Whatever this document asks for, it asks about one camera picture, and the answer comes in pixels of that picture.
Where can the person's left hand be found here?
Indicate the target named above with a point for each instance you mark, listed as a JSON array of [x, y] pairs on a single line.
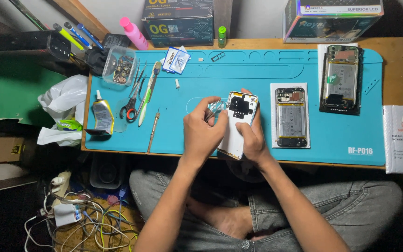
[[201, 133]]

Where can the person's right hand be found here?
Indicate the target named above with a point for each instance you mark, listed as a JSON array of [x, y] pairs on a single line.
[[254, 140]]

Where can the silver metal tweezers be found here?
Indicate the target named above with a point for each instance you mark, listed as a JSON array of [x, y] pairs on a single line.
[[216, 109]]

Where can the white phone back cover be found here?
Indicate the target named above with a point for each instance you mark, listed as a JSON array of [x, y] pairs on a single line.
[[240, 108]]

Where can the slim metal screwdriver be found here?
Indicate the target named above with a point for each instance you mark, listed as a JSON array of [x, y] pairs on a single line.
[[153, 129]]

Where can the small white cap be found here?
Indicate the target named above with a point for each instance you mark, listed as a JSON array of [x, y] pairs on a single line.
[[177, 84]]

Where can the blue silicone repair mat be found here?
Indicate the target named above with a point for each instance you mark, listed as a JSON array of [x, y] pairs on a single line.
[[222, 77]]

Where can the green white toothbrush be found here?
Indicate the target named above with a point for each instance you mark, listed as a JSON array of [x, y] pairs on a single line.
[[148, 94]]

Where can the white blue wipe packet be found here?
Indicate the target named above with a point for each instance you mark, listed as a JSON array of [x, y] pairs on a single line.
[[182, 62], [171, 58]]

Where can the black sim tray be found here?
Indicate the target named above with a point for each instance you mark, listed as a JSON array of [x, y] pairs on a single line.
[[218, 56]]

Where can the person's bare foot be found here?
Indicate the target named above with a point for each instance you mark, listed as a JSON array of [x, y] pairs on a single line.
[[229, 218]]

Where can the thin metal tweezers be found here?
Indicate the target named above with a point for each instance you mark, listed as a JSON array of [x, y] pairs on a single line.
[[136, 78]]

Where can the small green bottle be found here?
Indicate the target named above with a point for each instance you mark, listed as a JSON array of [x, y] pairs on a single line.
[[222, 36]]

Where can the glue tube with white nozzle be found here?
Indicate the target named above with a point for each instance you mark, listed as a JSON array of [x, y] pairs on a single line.
[[103, 117]]

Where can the dark bin under table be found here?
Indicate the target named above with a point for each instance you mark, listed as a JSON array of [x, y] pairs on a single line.
[[107, 171]]

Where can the clear container with small parts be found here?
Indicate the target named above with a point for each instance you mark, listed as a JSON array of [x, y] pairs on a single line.
[[119, 66]]

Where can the dark cardboard box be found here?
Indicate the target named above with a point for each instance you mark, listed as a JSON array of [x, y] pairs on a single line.
[[178, 24]]

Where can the person's grey jeans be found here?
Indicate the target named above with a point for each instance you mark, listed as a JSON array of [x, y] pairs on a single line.
[[345, 210]]

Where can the black phone screen panel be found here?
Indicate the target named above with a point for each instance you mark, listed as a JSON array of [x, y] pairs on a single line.
[[360, 87]]

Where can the pink plastic bottle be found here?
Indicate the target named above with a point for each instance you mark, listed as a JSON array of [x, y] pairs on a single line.
[[135, 33]]

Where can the black flat battery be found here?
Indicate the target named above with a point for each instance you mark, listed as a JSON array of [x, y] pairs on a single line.
[[115, 41]]

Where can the black round holder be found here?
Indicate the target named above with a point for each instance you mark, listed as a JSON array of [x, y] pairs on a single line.
[[96, 60]]

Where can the colourful cardboard box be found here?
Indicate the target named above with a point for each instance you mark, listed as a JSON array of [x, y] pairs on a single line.
[[327, 24]]

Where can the white plastic bag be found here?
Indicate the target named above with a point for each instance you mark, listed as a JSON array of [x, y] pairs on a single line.
[[63, 96]]

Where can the white power strip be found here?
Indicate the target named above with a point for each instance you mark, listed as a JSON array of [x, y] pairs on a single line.
[[61, 183]]

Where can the white charger block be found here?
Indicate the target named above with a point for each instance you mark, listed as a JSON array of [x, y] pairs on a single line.
[[67, 214]]

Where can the blue pen with black cap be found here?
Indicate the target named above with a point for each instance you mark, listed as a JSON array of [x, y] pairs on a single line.
[[77, 35]]

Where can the wooden slat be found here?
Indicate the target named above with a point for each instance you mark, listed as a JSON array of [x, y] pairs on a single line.
[[82, 17]]

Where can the brown cardboard box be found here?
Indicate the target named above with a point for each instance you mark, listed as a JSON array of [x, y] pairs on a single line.
[[7, 149]]

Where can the green board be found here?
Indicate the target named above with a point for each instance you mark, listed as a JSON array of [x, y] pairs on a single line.
[[9, 91]]

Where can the long black device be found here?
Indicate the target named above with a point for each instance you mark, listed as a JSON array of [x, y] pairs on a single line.
[[19, 43]]

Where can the dark thin rod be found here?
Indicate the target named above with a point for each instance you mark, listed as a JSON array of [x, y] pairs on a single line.
[[28, 14]]

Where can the opened phone with black frame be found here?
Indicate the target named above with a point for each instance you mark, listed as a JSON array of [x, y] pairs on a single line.
[[291, 119]]

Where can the opened phone with green frame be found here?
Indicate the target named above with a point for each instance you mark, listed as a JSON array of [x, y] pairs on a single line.
[[341, 78]]

